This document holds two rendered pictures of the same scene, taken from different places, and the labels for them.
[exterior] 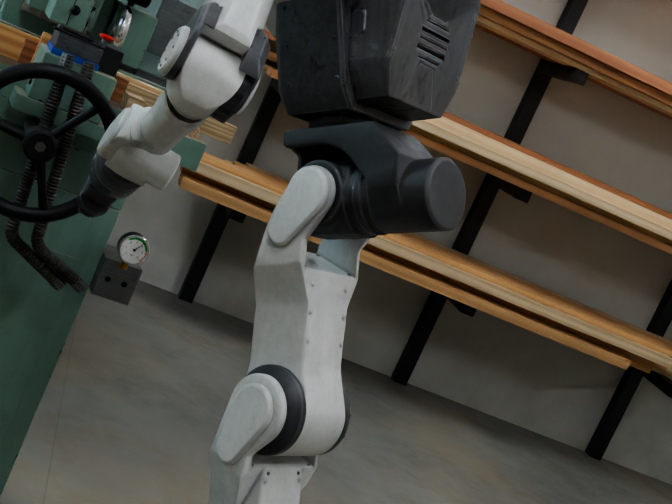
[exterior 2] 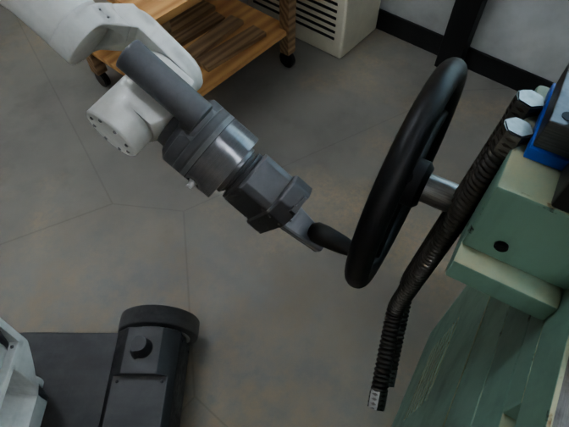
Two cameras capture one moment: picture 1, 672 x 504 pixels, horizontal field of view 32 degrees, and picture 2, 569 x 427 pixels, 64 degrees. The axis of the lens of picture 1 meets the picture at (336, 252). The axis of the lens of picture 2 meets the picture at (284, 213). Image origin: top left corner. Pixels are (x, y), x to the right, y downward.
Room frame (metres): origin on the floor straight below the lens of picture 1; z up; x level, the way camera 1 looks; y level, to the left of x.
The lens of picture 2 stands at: (2.25, 0.24, 1.24)
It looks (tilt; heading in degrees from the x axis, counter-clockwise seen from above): 56 degrees down; 143
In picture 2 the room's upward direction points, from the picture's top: straight up
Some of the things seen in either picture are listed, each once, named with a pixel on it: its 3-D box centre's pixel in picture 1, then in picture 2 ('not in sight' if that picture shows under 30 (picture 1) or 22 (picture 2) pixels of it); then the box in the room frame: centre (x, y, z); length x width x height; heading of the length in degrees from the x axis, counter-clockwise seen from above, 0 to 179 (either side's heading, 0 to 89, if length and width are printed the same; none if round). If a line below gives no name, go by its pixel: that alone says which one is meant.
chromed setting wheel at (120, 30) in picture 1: (117, 31); not in sight; (2.54, 0.63, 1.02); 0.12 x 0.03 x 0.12; 23
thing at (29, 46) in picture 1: (73, 71); not in sight; (2.34, 0.63, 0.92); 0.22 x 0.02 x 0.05; 113
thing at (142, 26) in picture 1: (127, 34); not in sight; (2.61, 0.62, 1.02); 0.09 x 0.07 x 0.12; 113
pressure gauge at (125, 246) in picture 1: (131, 251); not in sight; (2.28, 0.37, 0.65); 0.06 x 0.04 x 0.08; 113
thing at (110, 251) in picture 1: (114, 273); not in sight; (2.34, 0.40, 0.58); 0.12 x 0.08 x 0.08; 23
